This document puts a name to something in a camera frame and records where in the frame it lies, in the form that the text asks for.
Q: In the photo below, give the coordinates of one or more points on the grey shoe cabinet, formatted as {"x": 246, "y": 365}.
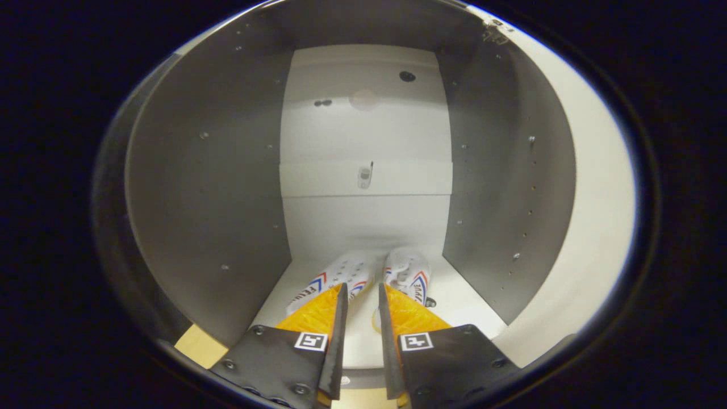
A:
{"x": 216, "y": 199}

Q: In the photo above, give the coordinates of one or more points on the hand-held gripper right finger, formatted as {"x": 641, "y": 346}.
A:
{"x": 448, "y": 358}

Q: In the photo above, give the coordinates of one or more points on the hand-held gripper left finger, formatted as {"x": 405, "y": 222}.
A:
{"x": 272, "y": 358}

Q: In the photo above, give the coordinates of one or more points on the white shoe with striped sides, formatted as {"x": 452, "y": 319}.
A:
{"x": 406, "y": 270}
{"x": 341, "y": 272}

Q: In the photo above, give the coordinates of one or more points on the metal door hinge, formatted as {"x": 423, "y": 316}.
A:
{"x": 495, "y": 29}

